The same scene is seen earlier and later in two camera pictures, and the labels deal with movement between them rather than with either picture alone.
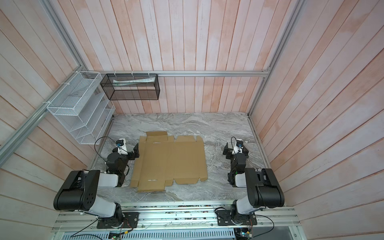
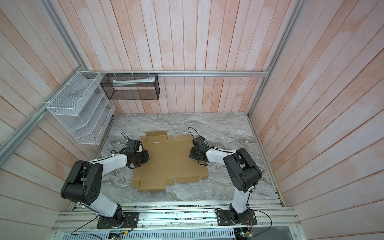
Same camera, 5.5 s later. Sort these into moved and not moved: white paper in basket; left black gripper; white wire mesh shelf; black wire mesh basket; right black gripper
Moved: left black gripper; right black gripper
Not moved: black wire mesh basket; white paper in basket; white wire mesh shelf
